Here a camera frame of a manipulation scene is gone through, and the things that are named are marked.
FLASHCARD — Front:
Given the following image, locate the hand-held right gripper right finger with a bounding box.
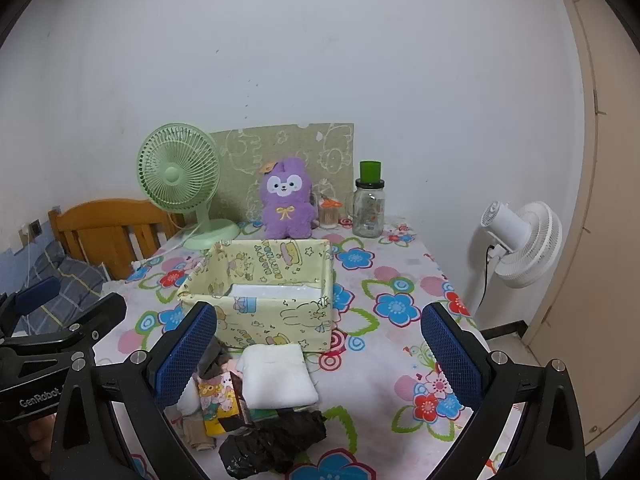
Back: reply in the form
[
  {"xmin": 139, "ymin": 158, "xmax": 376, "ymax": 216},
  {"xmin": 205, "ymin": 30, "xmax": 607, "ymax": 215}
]
[{"xmin": 420, "ymin": 302, "xmax": 588, "ymax": 480}]

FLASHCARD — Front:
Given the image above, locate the floral tablecloth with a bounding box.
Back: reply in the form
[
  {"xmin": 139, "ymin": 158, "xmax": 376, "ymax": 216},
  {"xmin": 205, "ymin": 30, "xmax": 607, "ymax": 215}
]
[{"xmin": 95, "ymin": 217, "xmax": 526, "ymax": 480}]

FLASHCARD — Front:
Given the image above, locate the white towel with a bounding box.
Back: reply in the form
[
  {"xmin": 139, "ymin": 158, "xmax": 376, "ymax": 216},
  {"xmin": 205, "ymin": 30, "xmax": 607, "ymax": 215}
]
[{"xmin": 236, "ymin": 343, "xmax": 319, "ymax": 410}]

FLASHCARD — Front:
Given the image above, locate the white fan cable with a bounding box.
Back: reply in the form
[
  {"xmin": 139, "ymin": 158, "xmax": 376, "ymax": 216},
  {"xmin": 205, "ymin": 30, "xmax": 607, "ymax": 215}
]
[{"xmin": 131, "ymin": 225, "xmax": 201, "ymax": 268}]

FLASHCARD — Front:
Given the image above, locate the green cartoon printed board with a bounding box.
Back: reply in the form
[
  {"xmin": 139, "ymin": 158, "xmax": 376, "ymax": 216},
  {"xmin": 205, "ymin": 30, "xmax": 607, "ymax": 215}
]
[{"xmin": 209, "ymin": 122, "xmax": 356, "ymax": 223}]

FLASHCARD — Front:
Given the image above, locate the clear cotton swab container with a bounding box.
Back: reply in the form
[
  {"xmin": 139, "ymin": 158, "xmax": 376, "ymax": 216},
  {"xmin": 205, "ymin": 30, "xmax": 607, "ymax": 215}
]
[{"xmin": 318, "ymin": 195, "xmax": 343, "ymax": 231}]

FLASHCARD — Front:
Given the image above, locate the black fan cable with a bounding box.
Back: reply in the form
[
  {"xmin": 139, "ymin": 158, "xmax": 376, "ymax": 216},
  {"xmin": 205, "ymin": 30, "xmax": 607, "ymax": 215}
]
[{"xmin": 477, "ymin": 245, "xmax": 496, "ymax": 311}]

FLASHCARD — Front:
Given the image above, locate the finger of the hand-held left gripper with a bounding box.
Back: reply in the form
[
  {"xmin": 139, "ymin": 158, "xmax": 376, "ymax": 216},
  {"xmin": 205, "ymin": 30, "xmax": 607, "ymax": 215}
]
[
  {"xmin": 0, "ymin": 276, "xmax": 62, "ymax": 338},
  {"xmin": 30, "ymin": 293, "xmax": 127, "ymax": 367}
]

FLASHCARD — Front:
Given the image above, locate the grey sock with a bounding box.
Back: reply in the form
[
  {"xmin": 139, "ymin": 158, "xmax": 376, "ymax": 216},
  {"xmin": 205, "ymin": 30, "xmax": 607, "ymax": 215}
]
[{"xmin": 197, "ymin": 337, "xmax": 233, "ymax": 378}]

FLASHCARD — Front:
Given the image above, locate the black plastic bag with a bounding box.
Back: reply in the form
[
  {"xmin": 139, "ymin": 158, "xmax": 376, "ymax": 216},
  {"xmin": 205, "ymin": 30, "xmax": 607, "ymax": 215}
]
[{"xmin": 218, "ymin": 409, "xmax": 327, "ymax": 478}]

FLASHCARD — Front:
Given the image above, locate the glass mug jar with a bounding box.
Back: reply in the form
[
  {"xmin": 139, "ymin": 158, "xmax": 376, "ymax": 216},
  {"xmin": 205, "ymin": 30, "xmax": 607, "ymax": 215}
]
[{"xmin": 347, "ymin": 178, "xmax": 387, "ymax": 239}]

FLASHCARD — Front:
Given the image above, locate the yellow cartoon tissue packet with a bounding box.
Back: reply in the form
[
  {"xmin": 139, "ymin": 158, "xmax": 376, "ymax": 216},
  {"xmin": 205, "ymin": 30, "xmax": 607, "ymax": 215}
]
[{"xmin": 197, "ymin": 372, "xmax": 257, "ymax": 436}]

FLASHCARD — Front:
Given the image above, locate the yellow printed storage box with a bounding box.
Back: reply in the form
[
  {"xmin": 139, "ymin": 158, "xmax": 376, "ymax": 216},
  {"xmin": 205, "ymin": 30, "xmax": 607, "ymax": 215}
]
[{"xmin": 177, "ymin": 239, "xmax": 337, "ymax": 352}]

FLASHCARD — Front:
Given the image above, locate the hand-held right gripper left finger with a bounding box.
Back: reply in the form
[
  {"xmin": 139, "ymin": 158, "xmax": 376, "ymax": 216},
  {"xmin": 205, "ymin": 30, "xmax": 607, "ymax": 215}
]
[{"xmin": 50, "ymin": 302, "xmax": 218, "ymax": 480}]

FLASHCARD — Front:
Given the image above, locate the white sock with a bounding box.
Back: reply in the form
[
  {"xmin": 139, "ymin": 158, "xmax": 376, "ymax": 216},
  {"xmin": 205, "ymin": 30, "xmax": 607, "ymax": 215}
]
[{"xmin": 177, "ymin": 384, "xmax": 202, "ymax": 417}]

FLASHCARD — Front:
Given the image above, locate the green desk fan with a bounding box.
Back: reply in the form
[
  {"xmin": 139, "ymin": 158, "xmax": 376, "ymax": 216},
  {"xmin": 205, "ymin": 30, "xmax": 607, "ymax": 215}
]
[{"xmin": 137, "ymin": 121, "xmax": 242, "ymax": 251}]

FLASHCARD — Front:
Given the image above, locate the beige door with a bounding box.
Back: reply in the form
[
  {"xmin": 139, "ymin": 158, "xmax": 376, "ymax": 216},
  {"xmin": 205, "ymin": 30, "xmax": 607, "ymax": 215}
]
[{"xmin": 525, "ymin": 0, "xmax": 640, "ymax": 461}]

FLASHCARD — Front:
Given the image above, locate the person's left hand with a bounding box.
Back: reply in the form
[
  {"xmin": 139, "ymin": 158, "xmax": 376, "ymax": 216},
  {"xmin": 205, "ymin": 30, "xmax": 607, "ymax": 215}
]
[{"xmin": 22, "ymin": 414, "xmax": 53, "ymax": 461}]

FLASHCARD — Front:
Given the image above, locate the grey plaid pillow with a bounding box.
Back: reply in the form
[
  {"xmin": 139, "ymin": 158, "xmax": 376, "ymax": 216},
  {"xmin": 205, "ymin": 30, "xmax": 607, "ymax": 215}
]
[{"xmin": 14, "ymin": 240, "xmax": 108, "ymax": 333}]

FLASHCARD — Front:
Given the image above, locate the beige sock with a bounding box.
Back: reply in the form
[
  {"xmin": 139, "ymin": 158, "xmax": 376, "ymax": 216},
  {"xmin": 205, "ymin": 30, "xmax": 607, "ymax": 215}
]
[{"xmin": 180, "ymin": 412, "xmax": 219, "ymax": 452}]

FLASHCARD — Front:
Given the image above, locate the white standing fan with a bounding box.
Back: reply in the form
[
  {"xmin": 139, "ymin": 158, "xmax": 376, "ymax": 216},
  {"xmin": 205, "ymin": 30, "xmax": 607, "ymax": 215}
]
[{"xmin": 462, "ymin": 200, "xmax": 563, "ymax": 311}]

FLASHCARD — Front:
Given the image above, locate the purple plush toy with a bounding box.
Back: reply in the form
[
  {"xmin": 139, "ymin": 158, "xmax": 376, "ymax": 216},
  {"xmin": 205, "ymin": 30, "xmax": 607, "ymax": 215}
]
[{"xmin": 258, "ymin": 156, "xmax": 318, "ymax": 240}]

